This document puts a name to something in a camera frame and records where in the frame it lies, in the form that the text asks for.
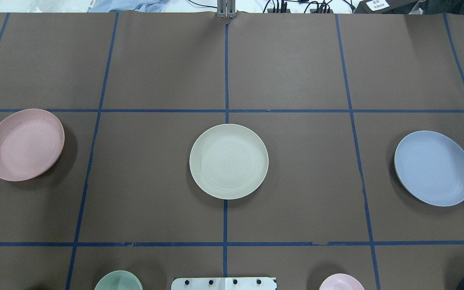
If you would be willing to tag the aluminium frame post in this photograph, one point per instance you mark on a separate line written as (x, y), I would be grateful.
(226, 9)

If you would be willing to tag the blue plate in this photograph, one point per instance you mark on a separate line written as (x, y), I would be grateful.
(430, 166)

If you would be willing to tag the white camera stand pedestal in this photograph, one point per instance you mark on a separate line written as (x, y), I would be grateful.
(225, 283)

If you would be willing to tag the black box with label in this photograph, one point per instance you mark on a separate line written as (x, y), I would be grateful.
(385, 6)

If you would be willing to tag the cream plate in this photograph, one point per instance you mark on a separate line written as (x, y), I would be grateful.
(228, 161)

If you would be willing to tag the green bowl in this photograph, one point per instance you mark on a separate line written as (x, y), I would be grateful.
(119, 280)

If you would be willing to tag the pink bowl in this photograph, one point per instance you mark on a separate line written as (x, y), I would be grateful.
(341, 281)

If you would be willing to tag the light blue cloth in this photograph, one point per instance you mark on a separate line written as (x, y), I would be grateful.
(126, 5)

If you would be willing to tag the pink plate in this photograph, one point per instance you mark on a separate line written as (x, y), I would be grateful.
(31, 141)

